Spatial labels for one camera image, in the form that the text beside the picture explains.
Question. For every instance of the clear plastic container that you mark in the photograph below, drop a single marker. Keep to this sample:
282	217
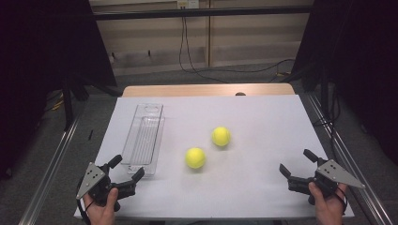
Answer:
144	140

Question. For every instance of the black horizontal bar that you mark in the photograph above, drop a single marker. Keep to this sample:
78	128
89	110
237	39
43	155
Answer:
203	12

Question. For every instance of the black curtain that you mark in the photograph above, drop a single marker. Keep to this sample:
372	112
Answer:
359	62
40	62

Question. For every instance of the aluminium floor rail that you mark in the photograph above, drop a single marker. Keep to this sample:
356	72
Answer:
353	168
47	178

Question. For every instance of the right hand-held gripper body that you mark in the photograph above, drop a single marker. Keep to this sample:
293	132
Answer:
331	175

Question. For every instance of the yellow tennis ball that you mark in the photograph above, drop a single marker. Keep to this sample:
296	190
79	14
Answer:
221	136
195	157

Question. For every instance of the person's left hand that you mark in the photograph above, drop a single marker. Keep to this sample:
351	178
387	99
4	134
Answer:
101	215

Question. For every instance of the person's right hand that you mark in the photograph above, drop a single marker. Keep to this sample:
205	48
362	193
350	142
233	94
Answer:
328	211

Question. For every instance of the black metal stand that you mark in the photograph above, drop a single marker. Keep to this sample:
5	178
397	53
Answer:
68	106

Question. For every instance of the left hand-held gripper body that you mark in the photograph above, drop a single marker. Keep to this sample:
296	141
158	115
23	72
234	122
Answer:
94	184

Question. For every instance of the white wall socket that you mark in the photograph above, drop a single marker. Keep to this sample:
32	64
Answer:
187	3

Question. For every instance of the small black floor piece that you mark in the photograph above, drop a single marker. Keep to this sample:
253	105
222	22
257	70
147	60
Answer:
90	134

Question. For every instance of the wooden table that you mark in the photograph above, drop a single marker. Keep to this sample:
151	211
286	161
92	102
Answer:
187	90

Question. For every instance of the white table sheet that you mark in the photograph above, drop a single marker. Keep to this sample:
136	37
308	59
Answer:
256	175

